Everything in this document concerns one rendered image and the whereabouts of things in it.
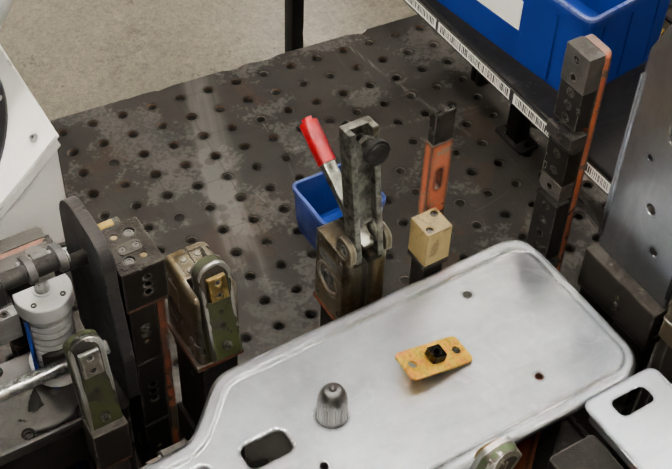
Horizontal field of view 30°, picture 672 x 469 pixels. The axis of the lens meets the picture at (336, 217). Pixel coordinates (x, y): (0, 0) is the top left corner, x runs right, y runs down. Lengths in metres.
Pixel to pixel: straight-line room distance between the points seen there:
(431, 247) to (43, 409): 0.45
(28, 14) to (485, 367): 2.32
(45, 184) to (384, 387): 0.63
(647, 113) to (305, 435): 0.48
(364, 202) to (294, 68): 0.83
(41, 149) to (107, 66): 1.57
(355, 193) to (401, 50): 0.90
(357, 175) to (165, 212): 0.66
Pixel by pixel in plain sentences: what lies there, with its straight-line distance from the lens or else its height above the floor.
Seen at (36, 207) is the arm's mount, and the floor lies 0.82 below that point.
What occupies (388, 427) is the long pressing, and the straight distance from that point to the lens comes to 1.30.
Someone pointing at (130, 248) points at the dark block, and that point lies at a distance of 1.29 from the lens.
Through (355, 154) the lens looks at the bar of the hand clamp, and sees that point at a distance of 1.28.
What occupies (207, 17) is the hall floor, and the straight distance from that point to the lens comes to 3.39.
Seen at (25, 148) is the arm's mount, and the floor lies 0.91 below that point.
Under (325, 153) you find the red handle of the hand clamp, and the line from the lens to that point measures 1.37.
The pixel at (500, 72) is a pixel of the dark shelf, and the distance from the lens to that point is 1.64.
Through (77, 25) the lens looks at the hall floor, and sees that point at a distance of 3.40.
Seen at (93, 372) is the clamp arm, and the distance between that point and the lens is 1.26.
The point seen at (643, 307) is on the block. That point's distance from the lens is 1.44.
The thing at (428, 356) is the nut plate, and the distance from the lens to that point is 1.33.
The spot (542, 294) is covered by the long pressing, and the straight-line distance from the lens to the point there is 1.43.
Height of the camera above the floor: 2.08
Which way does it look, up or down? 47 degrees down
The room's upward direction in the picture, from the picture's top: 2 degrees clockwise
